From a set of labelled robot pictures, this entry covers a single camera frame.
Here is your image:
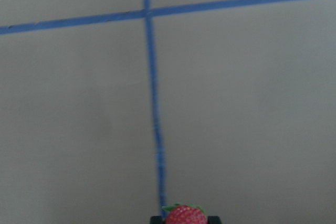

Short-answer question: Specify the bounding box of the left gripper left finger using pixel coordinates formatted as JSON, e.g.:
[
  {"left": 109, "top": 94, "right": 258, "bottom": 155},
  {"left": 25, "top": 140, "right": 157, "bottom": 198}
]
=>
[{"left": 150, "top": 216, "right": 165, "bottom": 224}]

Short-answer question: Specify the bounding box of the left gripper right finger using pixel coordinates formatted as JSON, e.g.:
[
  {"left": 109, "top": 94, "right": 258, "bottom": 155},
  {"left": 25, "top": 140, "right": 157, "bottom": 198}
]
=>
[{"left": 207, "top": 216, "right": 221, "bottom": 224}]

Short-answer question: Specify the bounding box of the red strawberry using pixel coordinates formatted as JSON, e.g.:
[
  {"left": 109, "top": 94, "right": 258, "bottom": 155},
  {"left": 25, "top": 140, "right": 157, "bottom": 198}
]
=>
[{"left": 162, "top": 203, "right": 208, "bottom": 224}]

